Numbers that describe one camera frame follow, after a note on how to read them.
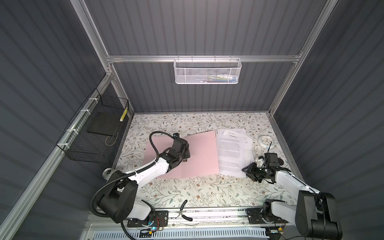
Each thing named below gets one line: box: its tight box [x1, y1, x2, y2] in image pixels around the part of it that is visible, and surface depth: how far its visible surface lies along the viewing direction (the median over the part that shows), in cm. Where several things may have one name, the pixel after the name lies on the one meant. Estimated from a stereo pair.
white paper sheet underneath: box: [216, 128, 250, 142], surface depth 111 cm
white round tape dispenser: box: [258, 135, 274, 148], surface depth 102 cm
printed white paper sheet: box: [216, 134, 255, 178], surface depth 99 cm
